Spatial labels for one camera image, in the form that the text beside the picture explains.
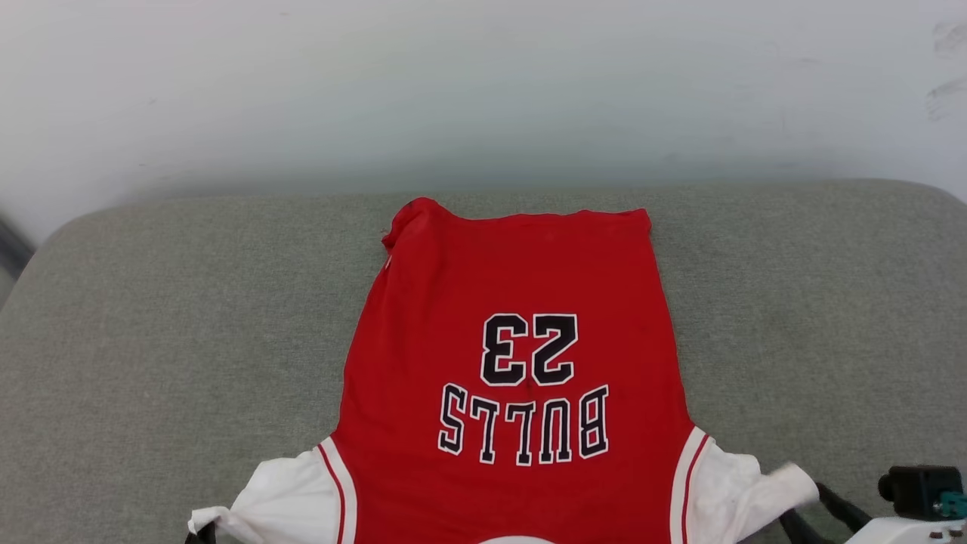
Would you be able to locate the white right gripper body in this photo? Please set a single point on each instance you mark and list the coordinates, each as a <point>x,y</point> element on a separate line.
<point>914,532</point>

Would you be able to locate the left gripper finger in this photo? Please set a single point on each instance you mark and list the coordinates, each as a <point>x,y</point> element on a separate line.
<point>200,535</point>

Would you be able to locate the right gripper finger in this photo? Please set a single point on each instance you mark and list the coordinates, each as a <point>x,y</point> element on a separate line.
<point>802,530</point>
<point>846,512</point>

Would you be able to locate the red Bulls basketball jersey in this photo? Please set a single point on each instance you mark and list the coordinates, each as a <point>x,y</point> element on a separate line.
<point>514,272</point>

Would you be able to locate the grey fabric sofa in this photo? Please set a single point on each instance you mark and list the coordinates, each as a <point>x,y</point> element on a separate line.
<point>151,340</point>

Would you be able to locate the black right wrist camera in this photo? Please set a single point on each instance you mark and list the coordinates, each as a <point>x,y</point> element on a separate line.
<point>910,489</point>

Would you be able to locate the teal right camera connector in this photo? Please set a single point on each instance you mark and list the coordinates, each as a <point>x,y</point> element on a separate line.
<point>953,505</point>

